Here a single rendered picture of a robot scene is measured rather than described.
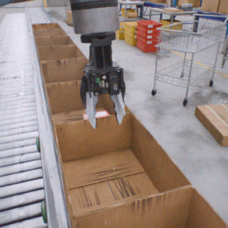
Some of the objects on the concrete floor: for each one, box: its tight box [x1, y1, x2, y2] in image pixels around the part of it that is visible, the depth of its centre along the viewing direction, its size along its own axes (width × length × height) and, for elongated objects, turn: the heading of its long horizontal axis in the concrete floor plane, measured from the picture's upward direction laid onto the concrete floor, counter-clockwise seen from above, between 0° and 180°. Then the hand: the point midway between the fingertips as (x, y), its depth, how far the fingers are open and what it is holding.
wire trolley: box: [152, 14, 228, 105], centre depth 354 cm, size 107×56×103 cm, turn 139°
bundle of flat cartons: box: [194, 104, 228, 147], centre depth 277 cm, size 69×47×13 cm
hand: (106, 120), depth 58 cm, fingers open, 5 cm apart
